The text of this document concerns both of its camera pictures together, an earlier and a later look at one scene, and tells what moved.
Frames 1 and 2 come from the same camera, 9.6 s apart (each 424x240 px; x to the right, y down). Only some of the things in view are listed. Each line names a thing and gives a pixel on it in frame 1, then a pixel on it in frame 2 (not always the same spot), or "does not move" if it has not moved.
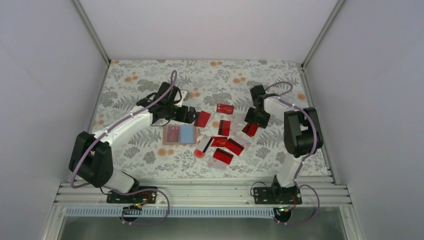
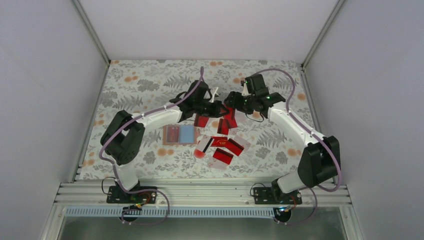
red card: [172, 134] does not move
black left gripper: [189, 119] to [215, 113]
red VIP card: [218, 141] does not move
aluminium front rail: [322, 193] does not move
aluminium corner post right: [337, 7] does not move
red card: [250, 129] to [231, 117]
